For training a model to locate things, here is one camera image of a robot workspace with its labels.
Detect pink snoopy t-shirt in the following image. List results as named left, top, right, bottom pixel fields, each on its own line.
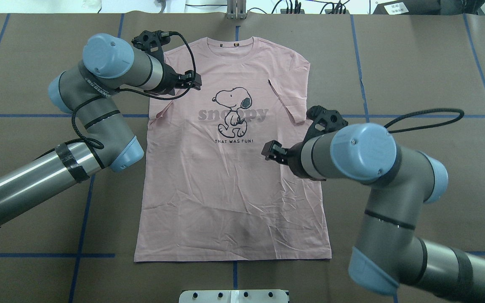
left=133, top=37, right=331, bottom=263

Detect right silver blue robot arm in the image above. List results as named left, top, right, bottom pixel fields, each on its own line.
left=261, top=123, right=485, bottom=303

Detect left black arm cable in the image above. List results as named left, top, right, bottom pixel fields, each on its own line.
left=36, top=30, right=197, bottom=160

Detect lower orange black connector box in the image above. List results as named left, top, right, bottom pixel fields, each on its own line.
left=320, top=0, right=350, bottom=15

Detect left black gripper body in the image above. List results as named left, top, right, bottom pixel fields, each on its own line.
left=160, top=63, right=180, bottom=96

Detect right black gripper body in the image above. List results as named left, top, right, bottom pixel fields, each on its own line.
left=285, top=142, right=310, bottom=179

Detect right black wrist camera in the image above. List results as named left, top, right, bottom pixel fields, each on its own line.
left=305, top=106, right=349, bottom=140

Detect orange black connector box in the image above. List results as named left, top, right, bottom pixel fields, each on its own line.
left=275, top=0, right=304, bottom=15
left=320, top=0, right=350, bottom=15

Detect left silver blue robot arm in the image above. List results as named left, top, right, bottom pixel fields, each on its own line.
left=0, top=30, right=201, bottom=227

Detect aluminium frame post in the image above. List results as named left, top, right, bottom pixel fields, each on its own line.
left=227, top=0, right=248, bottom=20

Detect white pedestal column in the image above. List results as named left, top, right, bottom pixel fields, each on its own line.
left=179, top=289, right=290, bottom=303

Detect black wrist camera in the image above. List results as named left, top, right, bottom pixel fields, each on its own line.
left=131, top=30, right=171, bottom=54
left=305, top=106, right=349, bottom=140

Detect black box with label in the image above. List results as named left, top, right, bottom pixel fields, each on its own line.
left=371, top=0, right=441, bottom=16

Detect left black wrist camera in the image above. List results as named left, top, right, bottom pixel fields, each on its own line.
left=131, top=30, right=171, bottom=54

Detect upper orange black connector box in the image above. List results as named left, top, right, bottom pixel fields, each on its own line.
left=275, top=0, right=304, bottom=15

